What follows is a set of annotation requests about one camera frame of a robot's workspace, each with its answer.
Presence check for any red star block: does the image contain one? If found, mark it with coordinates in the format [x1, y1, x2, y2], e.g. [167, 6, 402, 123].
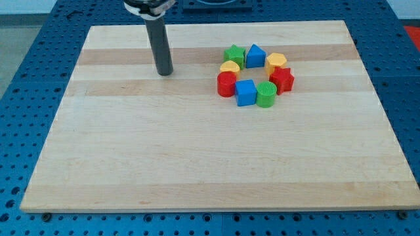
[269, 68, 295, 95]

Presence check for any green cylinder block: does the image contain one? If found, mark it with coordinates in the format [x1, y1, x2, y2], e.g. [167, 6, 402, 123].
[256, 81, 277, 108]

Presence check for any blue triangle block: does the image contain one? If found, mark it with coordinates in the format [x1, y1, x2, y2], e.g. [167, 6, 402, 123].
[245, 44, 266, 68]

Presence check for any red object at right edge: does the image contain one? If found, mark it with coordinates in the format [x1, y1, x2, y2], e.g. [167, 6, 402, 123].
[404, 26, 420, 50]

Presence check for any yellow half-round block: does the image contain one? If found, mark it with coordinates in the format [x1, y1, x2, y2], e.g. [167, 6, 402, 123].
[219, 60, 241, 79]

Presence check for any red cylinder block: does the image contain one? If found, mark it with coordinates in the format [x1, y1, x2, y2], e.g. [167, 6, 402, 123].
[217, 71, 237, 97]

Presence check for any blue cube block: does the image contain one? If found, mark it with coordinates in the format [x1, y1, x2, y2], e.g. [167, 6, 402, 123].
[234, 79, 257, 106]

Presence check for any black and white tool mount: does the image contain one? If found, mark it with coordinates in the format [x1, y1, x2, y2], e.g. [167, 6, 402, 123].
[123, 0, 176, 20]

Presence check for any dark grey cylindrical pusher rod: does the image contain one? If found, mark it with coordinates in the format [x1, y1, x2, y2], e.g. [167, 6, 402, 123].
[144, 17, 173, 76]

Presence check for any yellow hexagon block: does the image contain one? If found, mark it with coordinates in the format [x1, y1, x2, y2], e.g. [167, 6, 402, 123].
[264, 52, 287, 75]

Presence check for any green star block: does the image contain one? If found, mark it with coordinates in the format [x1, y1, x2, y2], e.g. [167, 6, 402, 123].
[223, 45, 246, 70]

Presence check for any light wooden board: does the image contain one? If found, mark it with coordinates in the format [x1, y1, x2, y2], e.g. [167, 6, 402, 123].
[20, 20, 419, 213]

